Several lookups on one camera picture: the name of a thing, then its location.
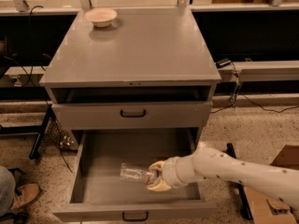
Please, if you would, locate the black lower drawer handle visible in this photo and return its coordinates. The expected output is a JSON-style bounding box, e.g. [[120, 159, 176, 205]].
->
[[121, 211, 149, 222]]

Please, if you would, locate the black drawer handle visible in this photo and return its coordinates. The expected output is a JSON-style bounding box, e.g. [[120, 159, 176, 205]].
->
[[121, 211, 149, 222], [120, 109, 147, 119]]

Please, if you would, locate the small black device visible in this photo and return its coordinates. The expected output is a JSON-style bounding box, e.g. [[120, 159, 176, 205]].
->
[[216, 59, 232, 69]]

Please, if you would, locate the black table leg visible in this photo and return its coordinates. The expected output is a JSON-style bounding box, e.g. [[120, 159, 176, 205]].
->
[[29, 106, 52, 160]]

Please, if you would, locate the clear plastic water bottle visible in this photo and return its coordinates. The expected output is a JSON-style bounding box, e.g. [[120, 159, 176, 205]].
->
[[120, 163, 156, 185]]

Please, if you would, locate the white bowl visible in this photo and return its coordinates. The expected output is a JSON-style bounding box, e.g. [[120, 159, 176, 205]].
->
[[85, 8, 117, 28]]

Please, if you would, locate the blue jeans leg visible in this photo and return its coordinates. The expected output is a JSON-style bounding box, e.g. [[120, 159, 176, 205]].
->
[[0, 166, 16, 216]]

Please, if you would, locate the black power cable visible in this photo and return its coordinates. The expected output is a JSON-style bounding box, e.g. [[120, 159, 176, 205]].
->
[[210, 63, 299, 115]]

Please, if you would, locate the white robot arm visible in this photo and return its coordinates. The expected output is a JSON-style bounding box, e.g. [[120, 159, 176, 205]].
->
[[147, 147, 299, 208]]

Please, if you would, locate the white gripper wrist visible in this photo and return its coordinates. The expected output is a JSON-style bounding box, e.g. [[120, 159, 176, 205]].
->
[[147, 157, 186, 192]]

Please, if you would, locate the grey drawer cabinet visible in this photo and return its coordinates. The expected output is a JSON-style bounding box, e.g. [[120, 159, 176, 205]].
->
[[39, 7, 222, 147]]

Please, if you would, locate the black upper drawer handle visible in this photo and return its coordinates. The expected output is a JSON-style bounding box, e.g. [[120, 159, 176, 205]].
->
[[120, 109, 147, 119]]

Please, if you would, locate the cardboard box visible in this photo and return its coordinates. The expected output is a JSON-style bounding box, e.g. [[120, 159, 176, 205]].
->
[[244, 145, 299, 224]]

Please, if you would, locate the open grey bottom drawer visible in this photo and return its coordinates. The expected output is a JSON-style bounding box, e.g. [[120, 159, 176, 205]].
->
[[53, 129, 216, 222]]

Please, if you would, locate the black metal floor bar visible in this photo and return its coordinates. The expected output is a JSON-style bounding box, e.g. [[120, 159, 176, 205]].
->
[[226, 143, 253, 220]]

